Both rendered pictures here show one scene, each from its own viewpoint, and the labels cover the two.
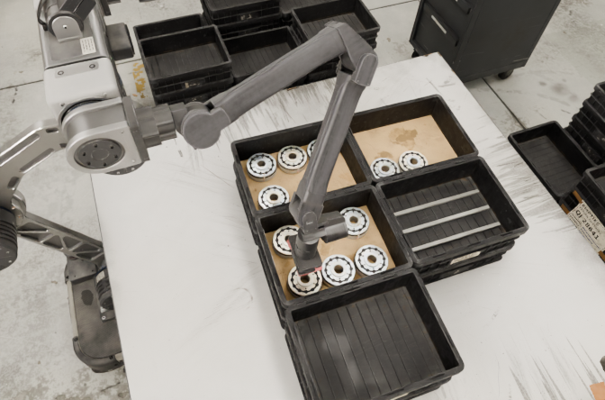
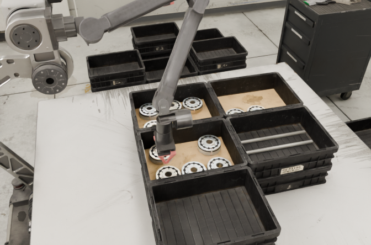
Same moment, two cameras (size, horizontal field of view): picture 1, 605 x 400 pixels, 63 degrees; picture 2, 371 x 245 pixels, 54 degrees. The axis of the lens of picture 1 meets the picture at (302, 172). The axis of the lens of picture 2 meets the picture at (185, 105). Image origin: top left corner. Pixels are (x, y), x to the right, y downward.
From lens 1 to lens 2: 0.52 m
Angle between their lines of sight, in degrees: 18
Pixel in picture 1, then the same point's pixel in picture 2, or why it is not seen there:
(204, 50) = (130, 65)
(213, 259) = (109, 171)
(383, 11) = (258, 58)
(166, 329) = (65, 212)
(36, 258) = not seen: outside the picture
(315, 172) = (168, 72)
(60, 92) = (9, 1)
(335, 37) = not seen: outside the picture
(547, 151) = not seen: outside the picture
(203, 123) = (92, 24)
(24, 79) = (14, 91)
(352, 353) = (197, 225)
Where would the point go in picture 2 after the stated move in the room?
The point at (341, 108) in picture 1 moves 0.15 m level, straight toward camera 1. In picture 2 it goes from (186, 30) to (174, 50)
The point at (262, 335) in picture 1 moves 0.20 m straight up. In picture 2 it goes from (135, 221) to (131, 189)
